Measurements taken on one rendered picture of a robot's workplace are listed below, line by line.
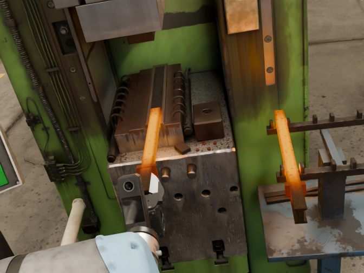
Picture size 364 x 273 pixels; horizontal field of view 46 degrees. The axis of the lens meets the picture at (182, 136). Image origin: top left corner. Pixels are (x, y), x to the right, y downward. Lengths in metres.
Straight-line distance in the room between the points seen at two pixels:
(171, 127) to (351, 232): 0.58
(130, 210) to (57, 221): 1.78
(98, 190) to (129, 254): 1.17
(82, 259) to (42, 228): 2.17
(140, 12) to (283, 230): 0.71
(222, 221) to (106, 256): 0.99
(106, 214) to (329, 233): 0.83
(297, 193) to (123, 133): 0.55
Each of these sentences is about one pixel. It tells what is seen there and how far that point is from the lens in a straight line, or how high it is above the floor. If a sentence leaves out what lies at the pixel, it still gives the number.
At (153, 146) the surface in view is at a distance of 1.10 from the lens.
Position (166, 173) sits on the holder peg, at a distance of 1.23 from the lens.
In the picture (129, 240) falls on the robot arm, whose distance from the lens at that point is 0.45.
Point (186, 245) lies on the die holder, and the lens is 1.48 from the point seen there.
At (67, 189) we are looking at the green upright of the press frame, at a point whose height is 0.69.
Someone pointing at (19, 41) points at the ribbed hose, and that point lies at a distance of 1.34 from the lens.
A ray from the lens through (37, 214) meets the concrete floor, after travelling 2.74.
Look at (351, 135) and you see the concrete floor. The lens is 2.89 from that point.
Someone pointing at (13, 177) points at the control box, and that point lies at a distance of 1.25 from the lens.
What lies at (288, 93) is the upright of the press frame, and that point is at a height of 0.95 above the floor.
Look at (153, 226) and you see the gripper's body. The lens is 0.92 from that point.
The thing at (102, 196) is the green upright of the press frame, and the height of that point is 0.64.
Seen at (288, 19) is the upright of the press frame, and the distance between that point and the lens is 1.30.
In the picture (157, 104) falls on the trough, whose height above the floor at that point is 0.99.
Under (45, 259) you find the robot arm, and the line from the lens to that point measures 0.47.
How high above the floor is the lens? 1.63
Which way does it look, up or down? 33 degrees down
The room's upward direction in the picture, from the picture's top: 11 degrees counter-clockwise
